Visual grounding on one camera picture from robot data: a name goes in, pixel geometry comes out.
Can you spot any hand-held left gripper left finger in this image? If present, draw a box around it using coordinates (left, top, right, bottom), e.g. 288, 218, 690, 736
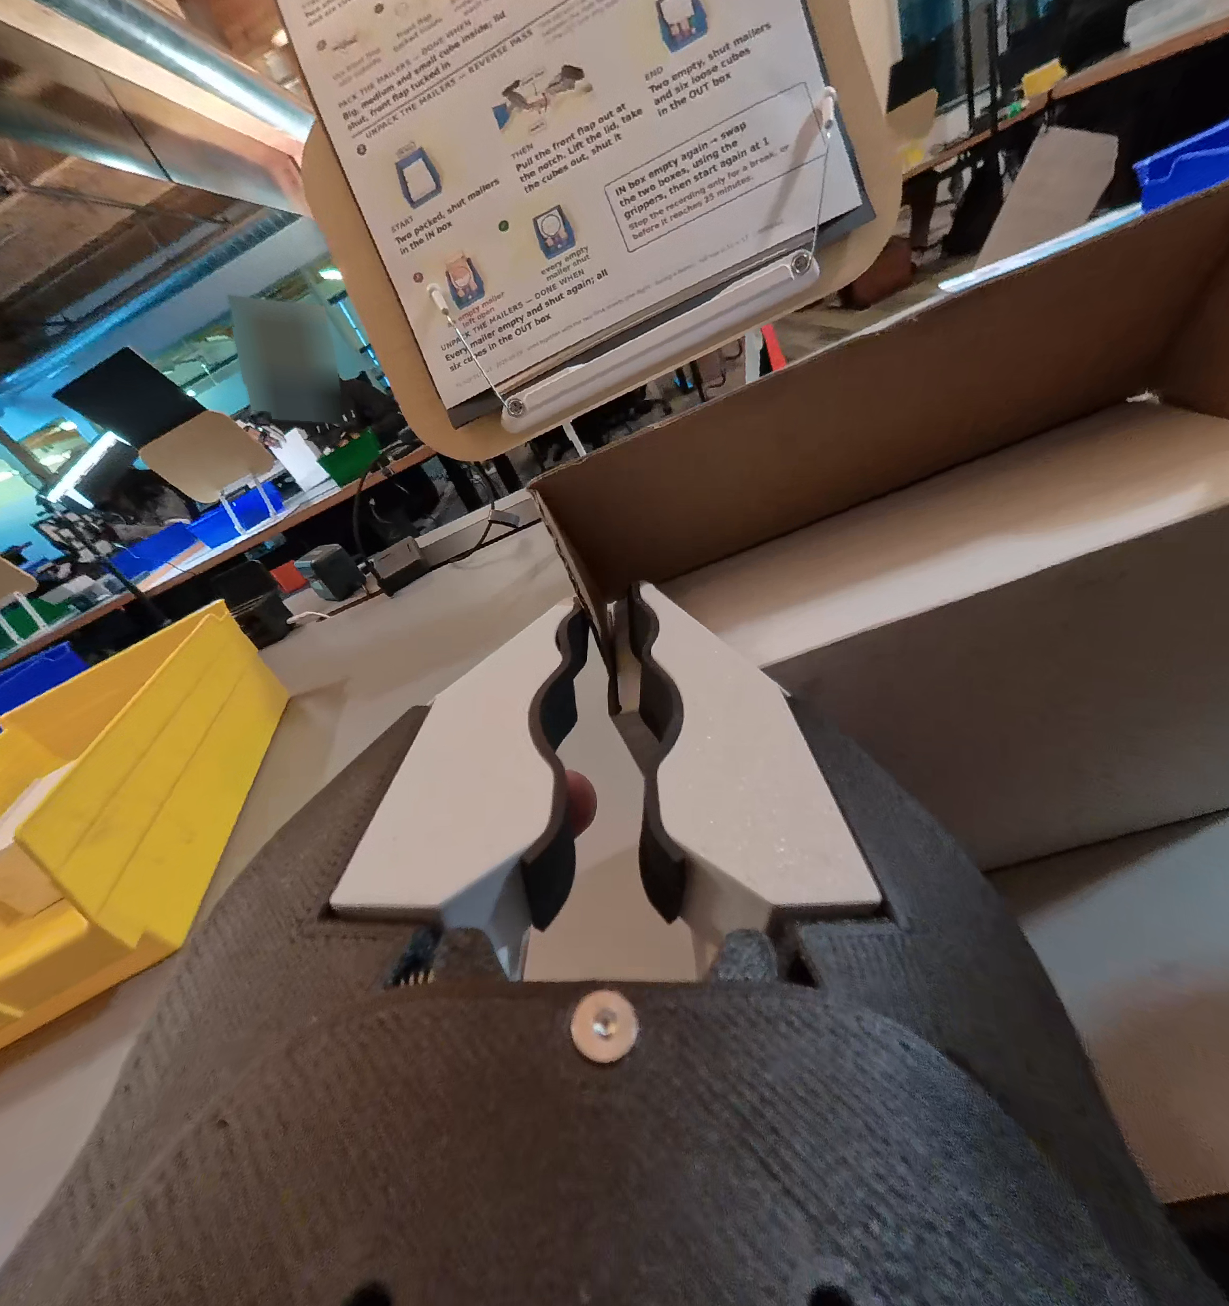
329, 601, 594, 932

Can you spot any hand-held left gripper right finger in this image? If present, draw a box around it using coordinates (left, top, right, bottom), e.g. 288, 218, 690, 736
629, 581, 886, 925

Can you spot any white cardboard mailer box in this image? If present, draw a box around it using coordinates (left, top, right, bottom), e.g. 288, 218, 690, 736
527, 168, 1229, 871

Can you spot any blue plastic bin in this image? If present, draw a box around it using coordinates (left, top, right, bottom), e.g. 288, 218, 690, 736
0, 642, 90, 749
1133, 102, 1229, 217

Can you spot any black desk box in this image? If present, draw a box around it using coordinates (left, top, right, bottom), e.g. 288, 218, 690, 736
370, 538, 435, 601

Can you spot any grey desk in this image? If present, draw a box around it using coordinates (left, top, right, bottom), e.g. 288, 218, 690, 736
0, 487, 1229, 1206

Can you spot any black power adapter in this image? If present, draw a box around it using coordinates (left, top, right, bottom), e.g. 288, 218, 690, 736
211, 561, 296, 649

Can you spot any green plastic bin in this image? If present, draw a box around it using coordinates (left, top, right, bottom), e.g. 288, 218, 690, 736
318, 427, 384, 487

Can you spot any background document stand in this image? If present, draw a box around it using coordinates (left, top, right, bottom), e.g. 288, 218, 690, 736
140, 412, 276, 524

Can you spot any white light bar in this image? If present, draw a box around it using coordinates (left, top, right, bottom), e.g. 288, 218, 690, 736
42, 427, 130, 508

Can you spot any black monitor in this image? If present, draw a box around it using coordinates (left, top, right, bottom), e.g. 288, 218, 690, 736
53, 345, 214, 452

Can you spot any white blue paper envelope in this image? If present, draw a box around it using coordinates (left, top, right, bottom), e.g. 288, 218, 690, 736
938, 203, 1138, 298

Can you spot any tan board panel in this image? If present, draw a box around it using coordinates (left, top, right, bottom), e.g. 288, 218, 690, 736
978, 122, 1122, 272

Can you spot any printed instruction sheet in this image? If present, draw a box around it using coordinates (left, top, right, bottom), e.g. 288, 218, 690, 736
273, 0, 879, 412

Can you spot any wooden background table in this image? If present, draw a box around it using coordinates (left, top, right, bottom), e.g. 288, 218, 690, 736
900, 0, 1229, 187

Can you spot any smooth metal ceiling pipe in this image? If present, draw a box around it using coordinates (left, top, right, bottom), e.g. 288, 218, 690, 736
0, 0, 322, 217

